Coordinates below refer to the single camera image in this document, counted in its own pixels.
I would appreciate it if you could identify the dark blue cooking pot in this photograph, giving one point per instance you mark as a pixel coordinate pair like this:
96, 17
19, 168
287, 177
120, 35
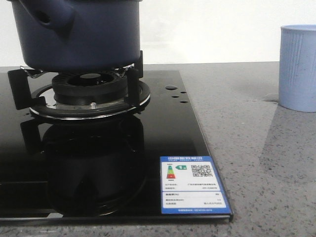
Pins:
78, 35

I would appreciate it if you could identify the black glass gas stove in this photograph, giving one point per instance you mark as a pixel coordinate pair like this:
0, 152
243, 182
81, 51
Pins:
97, 171

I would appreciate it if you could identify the light blue ribbed cup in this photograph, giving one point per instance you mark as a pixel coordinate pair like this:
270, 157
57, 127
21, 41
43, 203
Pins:
297, 68

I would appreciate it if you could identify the black gas burner head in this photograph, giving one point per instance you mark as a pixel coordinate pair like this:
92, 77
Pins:
83, 89

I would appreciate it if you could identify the blue energy label sticker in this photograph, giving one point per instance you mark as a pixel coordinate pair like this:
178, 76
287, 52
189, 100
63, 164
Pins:
191, 185

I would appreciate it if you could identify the black metal pot support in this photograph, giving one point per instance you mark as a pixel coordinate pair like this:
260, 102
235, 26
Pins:
43, 104

